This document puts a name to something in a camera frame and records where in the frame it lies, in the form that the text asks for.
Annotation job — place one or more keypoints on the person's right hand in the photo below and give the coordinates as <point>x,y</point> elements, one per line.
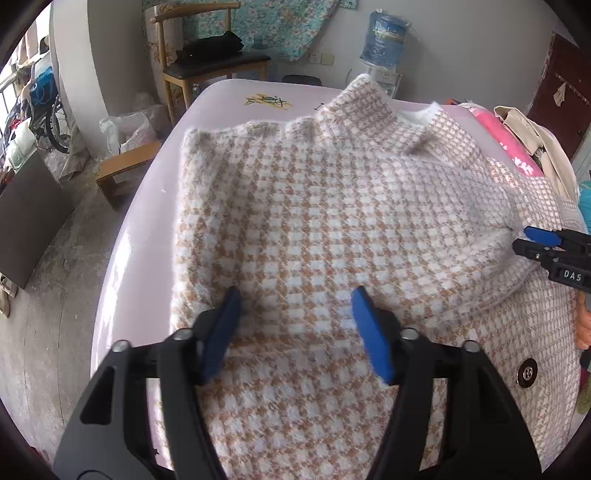
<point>582,330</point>

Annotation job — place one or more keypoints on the clear plastic bags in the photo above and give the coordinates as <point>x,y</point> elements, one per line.
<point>131,127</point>

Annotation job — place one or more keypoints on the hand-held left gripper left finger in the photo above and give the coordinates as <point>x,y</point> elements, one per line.
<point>221,337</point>

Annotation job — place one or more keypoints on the black bag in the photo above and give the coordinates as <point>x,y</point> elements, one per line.
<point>210,46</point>

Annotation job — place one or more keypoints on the wooden chair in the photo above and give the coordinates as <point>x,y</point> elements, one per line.
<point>217,64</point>

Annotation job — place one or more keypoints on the small hanging cloth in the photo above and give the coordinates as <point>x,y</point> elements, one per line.
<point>559,94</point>

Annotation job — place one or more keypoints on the floral print board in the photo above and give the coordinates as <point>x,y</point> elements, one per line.
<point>161,44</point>

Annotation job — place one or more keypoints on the white water dispenser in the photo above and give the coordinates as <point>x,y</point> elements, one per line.
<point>385,83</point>

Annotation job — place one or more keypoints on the dark cabinet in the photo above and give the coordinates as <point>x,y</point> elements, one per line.
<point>32,217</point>

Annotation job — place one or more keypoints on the beige garment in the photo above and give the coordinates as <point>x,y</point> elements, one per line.
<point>535,138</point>

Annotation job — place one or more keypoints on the wheelchair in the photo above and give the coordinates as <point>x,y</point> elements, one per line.
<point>46,106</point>

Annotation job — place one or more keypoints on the dark brown door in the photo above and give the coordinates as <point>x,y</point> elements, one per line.
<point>558,124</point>

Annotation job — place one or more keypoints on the white wall socket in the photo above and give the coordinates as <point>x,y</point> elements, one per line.
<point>321,58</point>

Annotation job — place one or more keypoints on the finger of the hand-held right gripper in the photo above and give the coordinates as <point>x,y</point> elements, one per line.
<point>531,251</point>
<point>538,234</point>

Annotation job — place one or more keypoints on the low wooden stool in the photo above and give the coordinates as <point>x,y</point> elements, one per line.
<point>124,164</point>

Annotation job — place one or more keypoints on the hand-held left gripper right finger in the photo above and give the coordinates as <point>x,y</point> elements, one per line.
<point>374,341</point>

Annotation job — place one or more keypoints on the fuzzy checked beige coat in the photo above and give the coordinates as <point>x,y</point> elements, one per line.
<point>346,221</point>

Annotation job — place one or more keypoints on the pink floral blanket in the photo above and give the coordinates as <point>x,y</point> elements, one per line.
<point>503,134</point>

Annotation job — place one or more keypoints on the teal floral curtain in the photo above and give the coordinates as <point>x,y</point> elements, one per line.
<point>286,27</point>

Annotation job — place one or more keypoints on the teal cloth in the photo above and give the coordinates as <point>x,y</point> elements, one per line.
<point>584,198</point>

